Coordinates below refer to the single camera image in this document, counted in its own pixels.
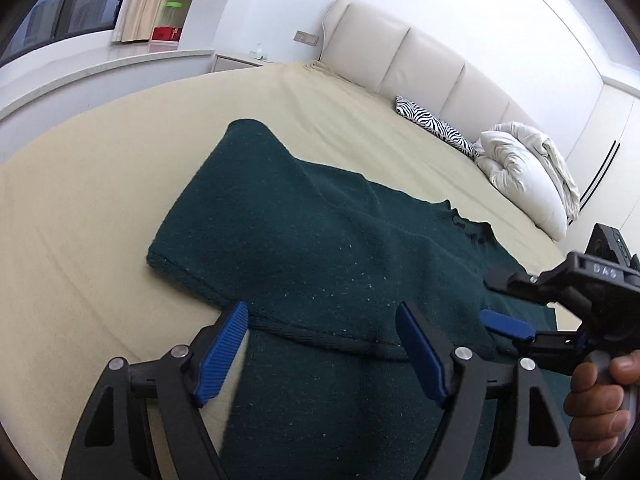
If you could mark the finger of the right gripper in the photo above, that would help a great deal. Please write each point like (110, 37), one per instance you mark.
(555, 350)
(545, 288)

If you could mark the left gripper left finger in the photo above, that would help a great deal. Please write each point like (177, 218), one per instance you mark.
(113, 438)

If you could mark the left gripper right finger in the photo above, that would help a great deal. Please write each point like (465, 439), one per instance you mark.
(528, 437)

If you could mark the dark green knit sweater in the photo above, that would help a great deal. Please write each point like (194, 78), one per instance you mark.
(322, 258)

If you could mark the person right hand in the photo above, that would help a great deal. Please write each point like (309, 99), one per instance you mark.
(596, 410)

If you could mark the white folded duvet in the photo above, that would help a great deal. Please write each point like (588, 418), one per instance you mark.
(526, 167)

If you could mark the zebra print pillow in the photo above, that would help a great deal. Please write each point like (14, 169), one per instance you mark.
(437, 127)

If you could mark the beige bed with sheet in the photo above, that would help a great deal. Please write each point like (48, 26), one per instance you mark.
(81, 204)

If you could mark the cream padded headboard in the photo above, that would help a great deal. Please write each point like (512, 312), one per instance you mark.
(386, 56)

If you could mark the white bedside table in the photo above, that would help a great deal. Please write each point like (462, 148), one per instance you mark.
(222, 62)

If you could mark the red storage box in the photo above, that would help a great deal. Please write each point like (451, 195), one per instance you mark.
(166, 33)

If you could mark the beige curtain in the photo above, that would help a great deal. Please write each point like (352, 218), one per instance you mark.
(135, 21)

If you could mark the white wardrobe with black handles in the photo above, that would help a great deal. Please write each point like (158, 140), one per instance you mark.
(605, 165)

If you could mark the grey wall switch panel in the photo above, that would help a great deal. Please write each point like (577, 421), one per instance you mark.
(306, 38)

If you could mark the white wall shelf unit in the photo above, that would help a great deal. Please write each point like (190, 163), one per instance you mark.
(175, 0)

